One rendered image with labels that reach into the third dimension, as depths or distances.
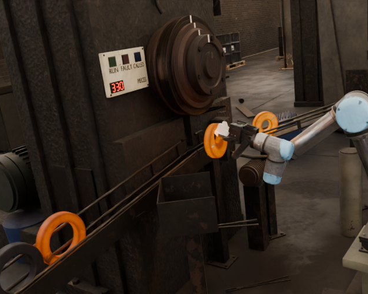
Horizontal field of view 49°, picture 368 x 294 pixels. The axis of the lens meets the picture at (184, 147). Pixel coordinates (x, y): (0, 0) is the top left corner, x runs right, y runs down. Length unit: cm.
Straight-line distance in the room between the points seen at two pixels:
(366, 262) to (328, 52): 308
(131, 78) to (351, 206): 146
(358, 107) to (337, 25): 305
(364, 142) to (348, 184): 93
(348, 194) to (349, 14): 238
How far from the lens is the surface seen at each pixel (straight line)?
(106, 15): 177
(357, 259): 186
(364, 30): 440
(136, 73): 183
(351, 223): 258
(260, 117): 234
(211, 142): 174
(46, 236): 142
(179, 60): 182
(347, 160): 243
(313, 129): 172
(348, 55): 449
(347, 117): 152
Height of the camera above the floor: 129
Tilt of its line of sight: 16 degrees down
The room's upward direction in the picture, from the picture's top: 8 degrees counter-clockwise
